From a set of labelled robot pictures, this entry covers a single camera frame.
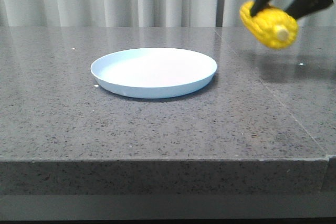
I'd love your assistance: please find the yellow corn cob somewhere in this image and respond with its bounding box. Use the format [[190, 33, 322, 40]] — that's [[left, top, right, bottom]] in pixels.
[[239, 1, 299, 50]]

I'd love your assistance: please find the light blue round plate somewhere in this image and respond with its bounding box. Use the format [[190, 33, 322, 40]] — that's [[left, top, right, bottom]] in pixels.
[[90, 48, 217, 99]]

